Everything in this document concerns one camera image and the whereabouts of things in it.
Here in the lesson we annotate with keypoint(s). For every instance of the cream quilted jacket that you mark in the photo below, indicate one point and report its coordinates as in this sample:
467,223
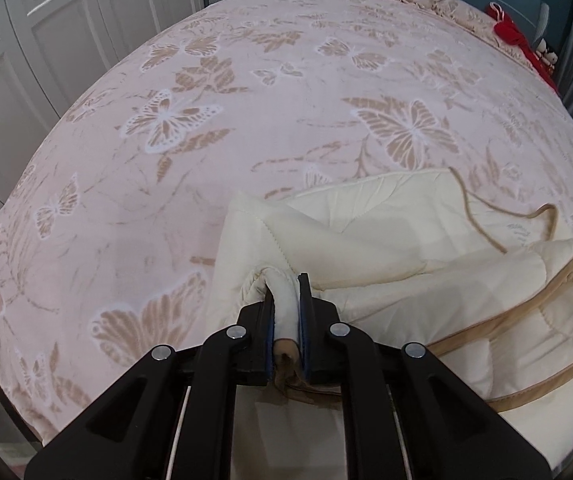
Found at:
391,240

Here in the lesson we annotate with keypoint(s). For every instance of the pair of plush dolls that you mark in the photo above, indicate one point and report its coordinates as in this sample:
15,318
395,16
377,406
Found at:
546,52

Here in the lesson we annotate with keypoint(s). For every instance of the pink butterfly-print bed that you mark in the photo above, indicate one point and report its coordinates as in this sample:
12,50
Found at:
216,185

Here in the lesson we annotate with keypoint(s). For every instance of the red garment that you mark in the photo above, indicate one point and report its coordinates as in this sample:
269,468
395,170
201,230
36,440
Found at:
513,35

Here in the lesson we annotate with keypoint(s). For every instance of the white wardrobe doors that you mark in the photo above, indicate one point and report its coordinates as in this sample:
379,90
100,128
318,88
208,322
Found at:
41,35

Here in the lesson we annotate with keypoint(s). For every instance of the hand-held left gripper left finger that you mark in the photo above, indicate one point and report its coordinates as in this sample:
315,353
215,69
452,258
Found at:
270,340

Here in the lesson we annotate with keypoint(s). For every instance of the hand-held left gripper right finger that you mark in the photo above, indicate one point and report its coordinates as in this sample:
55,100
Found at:
302,330

